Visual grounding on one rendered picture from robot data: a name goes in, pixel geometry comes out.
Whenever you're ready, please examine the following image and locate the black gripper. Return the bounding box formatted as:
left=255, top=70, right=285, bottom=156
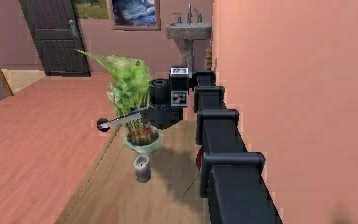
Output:
left=96, top=78, right=185, bottom=133

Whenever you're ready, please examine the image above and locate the beige melted candle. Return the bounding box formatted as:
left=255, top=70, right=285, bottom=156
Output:
left=133, top=154, right=152, bottom=184

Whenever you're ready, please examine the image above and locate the green house plant in pot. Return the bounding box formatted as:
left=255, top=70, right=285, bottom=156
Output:
left=75, top=49, right=163, bottom=156

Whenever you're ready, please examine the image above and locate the wooden table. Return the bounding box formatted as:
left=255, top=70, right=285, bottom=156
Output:
left=54, top=118, right=212, bottom=224

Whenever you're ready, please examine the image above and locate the small red object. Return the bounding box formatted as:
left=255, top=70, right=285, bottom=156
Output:
left=195, top=147, right=203, bottom=169

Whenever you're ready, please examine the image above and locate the dark wooden door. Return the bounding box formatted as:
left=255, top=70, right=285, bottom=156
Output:
left=17, top=0, right=91, bottom=78

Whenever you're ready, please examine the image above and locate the blue framed painting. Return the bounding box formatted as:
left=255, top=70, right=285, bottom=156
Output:
left=106, top=0, right=162, bottom=32

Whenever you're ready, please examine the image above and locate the green framed painting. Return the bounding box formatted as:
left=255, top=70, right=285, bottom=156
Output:
left=71, top=0, right=110, bottom=20

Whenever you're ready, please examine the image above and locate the grey door handle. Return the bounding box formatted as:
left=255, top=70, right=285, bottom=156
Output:
left=68, top=19, right=79, bottom=38

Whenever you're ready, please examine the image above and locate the grey pedestal sink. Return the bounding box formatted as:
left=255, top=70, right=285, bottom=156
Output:
left=165, top=3, right=213, bottom=73

